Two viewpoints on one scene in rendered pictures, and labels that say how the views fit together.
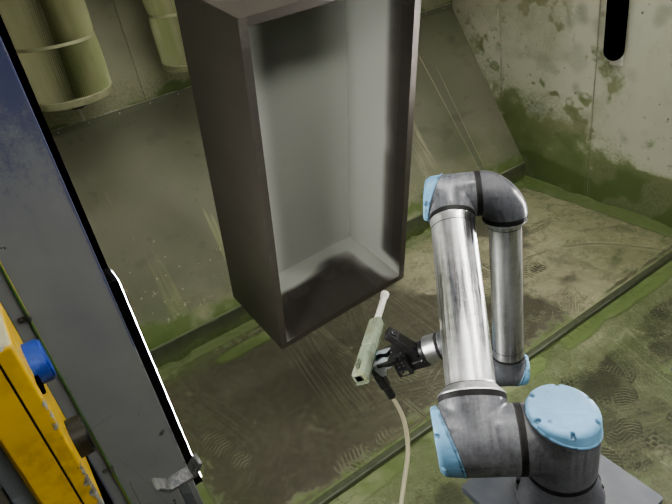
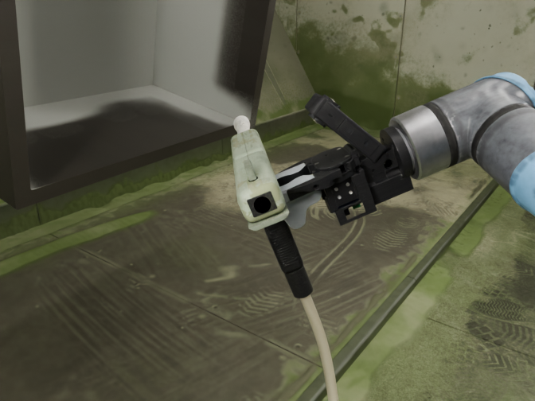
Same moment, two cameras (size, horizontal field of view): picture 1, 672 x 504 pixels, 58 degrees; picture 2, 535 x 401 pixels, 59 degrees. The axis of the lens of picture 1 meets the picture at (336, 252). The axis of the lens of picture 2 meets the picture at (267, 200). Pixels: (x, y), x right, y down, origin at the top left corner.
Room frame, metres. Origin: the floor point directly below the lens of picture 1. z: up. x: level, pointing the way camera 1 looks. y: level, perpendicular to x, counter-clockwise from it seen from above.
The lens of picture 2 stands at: (0.97, 0.18, 0.74)
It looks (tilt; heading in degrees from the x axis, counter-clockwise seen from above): 23 degrees down; 336
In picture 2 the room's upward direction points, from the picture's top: straight up
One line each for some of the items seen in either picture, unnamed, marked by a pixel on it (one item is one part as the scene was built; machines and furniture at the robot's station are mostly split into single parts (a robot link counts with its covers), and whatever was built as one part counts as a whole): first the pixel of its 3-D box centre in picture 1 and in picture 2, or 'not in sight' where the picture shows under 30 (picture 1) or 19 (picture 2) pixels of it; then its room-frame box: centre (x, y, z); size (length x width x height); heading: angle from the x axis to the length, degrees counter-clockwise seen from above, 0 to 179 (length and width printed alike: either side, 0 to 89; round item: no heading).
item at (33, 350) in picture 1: (37, 362); not in sight; (0.53, 0.34, 1.48); 0.05 x 0.02 x 0.05; 29
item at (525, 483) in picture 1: (559, 477); not in sight; (0.83, -0.40, 0.69); 0.19 x 0.19 x 0.10
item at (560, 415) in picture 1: (557, 435); not in sight; (0.83, -0.39, 0.83); 0.17 x 0.15 x 0.18; 80
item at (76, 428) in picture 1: (78, 436); not in sight; (0.53, 0.34, 1.36); 0.05 x 0.02 x 0.05; 29
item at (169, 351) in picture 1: (356, 257); (145, 174); (2.79, -0.11, 0.11); 2.70 x 0.02 x 0.13; 119
